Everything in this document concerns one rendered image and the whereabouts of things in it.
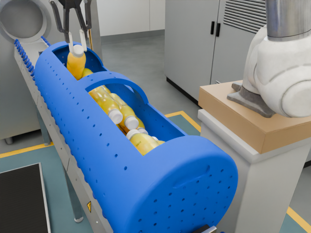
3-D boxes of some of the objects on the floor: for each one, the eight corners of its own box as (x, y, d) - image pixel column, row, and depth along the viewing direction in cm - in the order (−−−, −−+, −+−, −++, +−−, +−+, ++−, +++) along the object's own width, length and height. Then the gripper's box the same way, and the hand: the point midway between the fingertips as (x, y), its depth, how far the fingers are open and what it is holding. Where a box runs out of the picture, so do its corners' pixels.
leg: (50, 142, 259) (34, 81, 226) (51, 144, 254) (36, 83, 222) (43, 144, 256) (27, 82, 224) (45, 147, 252) (28, 85, 219)
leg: (82, 214, 186) (66, 140, 154) (84, 220, 182) (69, 146, 150) (73, 217, 184) (56, 144, 151) (76, 224, 179) (58, 149, 147)
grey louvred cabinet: (194, 75, 403) (203, -36, 328) (326, 160, 235) (404, -27, 161) (162, 81, 383) (164, -36, 309) (280, 179, 216) (345, -25, 141)
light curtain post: (110, 159, 236) (84, -79, 149) (113, 163, 232) (88, -80, 145) (104, 162, 234) (73, -80, 146) (107, 165, 229) (77, -81, 142)
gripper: (89, -26, 89) (96, 45, 101) (35, -24, 82) (51, 52, 94) (96, -25, 84) (104, 50, 96) (40, -22, 76) (57, 58, 89)
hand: (77, 42), depth 93 cm, fingers closed on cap, 4 cm apart
